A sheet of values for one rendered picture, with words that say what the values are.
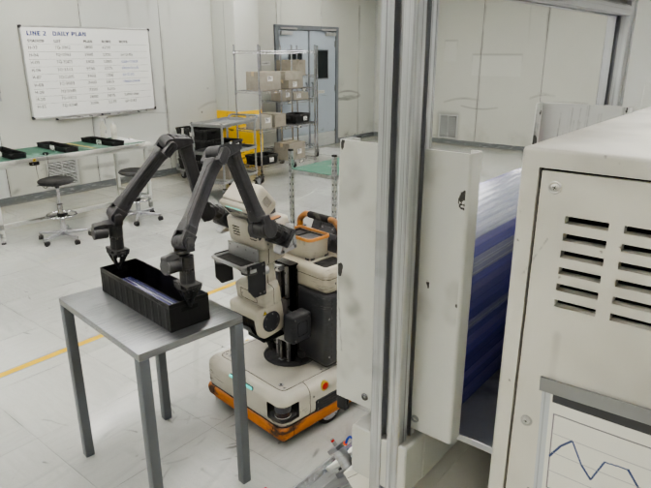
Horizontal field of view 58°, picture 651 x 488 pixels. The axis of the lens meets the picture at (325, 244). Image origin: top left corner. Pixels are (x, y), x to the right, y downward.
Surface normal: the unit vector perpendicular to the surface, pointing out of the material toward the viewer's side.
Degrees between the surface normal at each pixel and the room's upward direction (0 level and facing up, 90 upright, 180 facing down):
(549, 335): 90
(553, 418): 90
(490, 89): 90
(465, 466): 46
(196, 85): 90
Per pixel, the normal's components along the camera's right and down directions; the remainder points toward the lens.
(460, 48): -0.63, 0.25
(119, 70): 0.77, 0.20
